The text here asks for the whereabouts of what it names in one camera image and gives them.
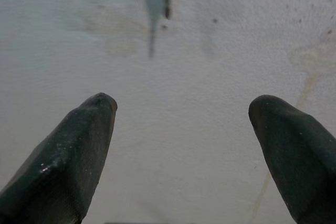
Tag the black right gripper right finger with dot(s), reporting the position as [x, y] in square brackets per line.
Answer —
[302, 161]

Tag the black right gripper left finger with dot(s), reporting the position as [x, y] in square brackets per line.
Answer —
[65, 161]

